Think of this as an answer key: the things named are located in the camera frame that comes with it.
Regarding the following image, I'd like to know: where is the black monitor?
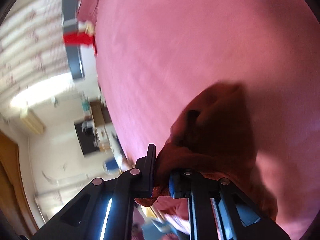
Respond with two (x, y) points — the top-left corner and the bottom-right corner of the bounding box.
(74, 120), (102, 157)

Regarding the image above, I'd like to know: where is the wooden door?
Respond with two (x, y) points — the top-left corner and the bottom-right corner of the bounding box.
(0, 131), (39, 230)

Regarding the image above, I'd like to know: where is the teal box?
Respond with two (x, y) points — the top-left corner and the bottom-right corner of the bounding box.
(80, 99), (92, 113)

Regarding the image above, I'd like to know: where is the grey bed headboard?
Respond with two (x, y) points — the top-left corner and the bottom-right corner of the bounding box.
(62, 0), (85, 82)

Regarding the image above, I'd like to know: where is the beige plush toy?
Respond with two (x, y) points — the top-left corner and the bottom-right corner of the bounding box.
(84, 21), (96, 35)

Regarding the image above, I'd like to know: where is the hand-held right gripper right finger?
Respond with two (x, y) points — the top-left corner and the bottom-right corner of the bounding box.
(169, 169), (292, 240)

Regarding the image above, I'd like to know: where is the pink pillow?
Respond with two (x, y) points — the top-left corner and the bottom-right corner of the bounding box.
(76, 0), (102, 23)

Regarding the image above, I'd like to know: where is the pink bed blanket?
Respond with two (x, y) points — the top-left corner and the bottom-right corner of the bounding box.
(94, 0), (320, 240)

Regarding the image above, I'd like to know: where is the beige air conditioner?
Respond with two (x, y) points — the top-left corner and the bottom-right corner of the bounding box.
(21, 110), (46, 135)

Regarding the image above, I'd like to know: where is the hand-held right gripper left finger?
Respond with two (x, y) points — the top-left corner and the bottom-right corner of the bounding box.
(31, 144), (157, 240)

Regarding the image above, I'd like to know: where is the blue cloth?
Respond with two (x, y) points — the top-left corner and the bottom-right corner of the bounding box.
(141, 219), (182, 240)

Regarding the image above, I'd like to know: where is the wooden desk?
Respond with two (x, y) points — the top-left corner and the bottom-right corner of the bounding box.
(89, 101), (113, 130)

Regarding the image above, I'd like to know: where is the bright red garment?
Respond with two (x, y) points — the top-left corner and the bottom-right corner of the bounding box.
(62, 31), (97, 55)

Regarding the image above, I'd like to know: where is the patterned window curtain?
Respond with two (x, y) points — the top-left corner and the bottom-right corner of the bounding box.
(0, 0), (73, 85)

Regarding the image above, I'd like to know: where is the white desk fan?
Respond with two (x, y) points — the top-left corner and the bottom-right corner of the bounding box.
(81, 121), (95, 135)

